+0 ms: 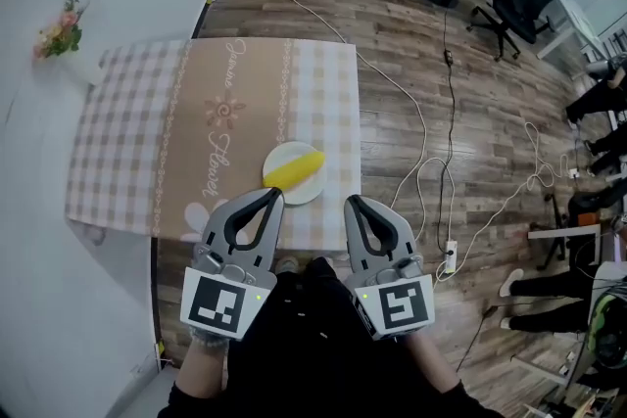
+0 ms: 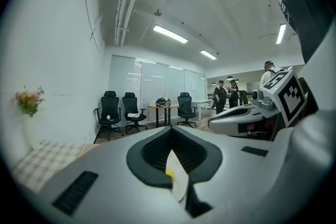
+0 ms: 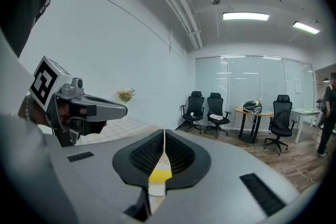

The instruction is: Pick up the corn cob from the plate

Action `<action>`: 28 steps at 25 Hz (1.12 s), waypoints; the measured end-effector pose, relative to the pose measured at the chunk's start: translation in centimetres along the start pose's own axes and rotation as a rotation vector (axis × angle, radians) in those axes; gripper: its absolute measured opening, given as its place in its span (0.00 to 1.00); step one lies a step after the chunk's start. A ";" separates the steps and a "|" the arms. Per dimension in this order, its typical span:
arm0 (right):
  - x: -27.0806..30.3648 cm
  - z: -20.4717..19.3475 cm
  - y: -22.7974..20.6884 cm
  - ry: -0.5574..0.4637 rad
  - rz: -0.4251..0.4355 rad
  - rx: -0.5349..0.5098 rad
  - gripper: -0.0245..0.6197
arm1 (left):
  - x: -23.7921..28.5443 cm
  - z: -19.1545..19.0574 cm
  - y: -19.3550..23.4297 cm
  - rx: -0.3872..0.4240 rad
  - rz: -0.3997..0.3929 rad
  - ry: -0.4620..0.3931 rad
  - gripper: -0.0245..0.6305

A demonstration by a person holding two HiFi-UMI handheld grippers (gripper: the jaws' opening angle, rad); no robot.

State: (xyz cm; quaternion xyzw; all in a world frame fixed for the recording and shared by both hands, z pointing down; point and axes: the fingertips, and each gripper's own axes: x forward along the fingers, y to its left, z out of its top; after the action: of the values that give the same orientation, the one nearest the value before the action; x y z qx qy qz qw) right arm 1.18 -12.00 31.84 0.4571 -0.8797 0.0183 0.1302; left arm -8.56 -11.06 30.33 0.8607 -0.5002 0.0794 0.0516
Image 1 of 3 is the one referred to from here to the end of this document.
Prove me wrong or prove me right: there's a checked flower tablecloth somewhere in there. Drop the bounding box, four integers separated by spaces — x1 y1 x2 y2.
64 37 363 256

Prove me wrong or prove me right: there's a white vase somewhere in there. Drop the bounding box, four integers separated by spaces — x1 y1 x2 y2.
62 47 105 87

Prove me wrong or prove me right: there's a looped white cable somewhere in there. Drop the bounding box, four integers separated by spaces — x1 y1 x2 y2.
433 120 579 283

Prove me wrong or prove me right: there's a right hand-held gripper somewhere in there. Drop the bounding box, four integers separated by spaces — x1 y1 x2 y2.
343 194 437 343

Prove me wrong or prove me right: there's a pink flower bouquet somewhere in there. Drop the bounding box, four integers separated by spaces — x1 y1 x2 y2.
32 0 83 60

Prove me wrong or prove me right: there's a white power strip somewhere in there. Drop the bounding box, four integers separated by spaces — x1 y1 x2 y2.
443 239 459 274

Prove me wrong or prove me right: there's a white bead bracelet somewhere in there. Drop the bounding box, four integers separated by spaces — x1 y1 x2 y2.
188 327 231 352

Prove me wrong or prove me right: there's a green black helmet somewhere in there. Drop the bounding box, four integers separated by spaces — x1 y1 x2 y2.
585 293 627 371

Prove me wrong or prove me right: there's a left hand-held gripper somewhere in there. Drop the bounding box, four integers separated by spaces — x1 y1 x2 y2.
178 187 286 343

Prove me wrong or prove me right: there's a black power cable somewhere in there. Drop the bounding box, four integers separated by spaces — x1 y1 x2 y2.
435 0 479 255

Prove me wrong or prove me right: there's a person's black clothing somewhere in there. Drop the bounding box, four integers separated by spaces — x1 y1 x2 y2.
222 256 409 418

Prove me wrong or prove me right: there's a white desk with black legs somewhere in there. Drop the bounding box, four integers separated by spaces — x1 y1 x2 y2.
527 193 603 271

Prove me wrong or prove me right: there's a yellow corn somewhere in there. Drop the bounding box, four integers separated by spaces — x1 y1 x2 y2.
263 150 326 190

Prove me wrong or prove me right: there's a white round plate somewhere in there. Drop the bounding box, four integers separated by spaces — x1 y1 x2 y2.
262 140 328 207

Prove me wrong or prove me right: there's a thin dark floor cable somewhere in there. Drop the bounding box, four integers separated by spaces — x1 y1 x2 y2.
455 302 533 373

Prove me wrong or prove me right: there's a person's left forearm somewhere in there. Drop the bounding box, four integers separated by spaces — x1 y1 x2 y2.
170 332 232 418

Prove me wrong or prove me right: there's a person's right forearm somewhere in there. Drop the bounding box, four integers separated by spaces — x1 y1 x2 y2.
399 330 496 418

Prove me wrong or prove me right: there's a long white cable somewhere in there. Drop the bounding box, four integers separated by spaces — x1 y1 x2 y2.
208 0 459 260

